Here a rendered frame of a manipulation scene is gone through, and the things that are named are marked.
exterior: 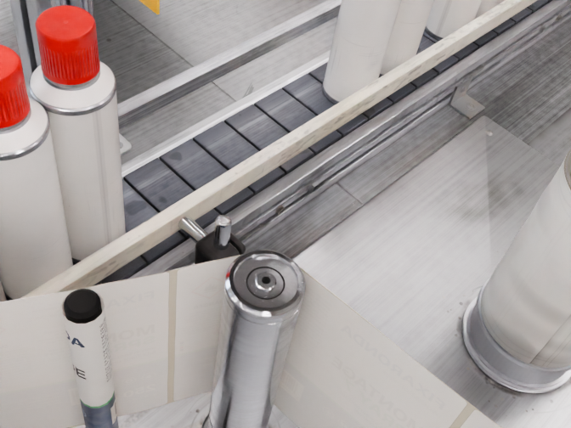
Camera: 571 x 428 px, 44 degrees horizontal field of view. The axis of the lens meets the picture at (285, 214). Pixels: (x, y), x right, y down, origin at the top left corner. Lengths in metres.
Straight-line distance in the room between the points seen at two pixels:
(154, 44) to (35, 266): 0.39
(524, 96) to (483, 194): 0.24
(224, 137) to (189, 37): 0.22
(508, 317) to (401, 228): 0.15
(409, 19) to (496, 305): 0.31
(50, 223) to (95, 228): 0.06
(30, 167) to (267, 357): 0.18
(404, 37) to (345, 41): 0.08
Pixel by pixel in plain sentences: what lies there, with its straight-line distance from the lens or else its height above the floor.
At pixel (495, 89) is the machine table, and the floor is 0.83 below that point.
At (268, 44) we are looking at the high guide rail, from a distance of 0.64.
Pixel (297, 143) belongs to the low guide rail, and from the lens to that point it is 0.62.
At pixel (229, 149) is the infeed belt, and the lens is 0.65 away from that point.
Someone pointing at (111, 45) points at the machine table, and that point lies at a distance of 0.83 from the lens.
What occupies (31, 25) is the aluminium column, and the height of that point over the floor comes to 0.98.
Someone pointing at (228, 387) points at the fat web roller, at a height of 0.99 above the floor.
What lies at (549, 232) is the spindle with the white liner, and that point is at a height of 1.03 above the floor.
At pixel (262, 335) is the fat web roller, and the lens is 0.34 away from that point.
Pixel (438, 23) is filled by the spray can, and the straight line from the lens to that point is 0.82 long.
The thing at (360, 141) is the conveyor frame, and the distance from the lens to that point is 0.69.
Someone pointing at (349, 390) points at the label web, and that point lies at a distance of 0.39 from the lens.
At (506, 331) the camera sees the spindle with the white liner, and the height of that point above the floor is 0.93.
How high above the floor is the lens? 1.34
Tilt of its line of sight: 50 degrees down
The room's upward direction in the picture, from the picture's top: 12 degrees clockwise
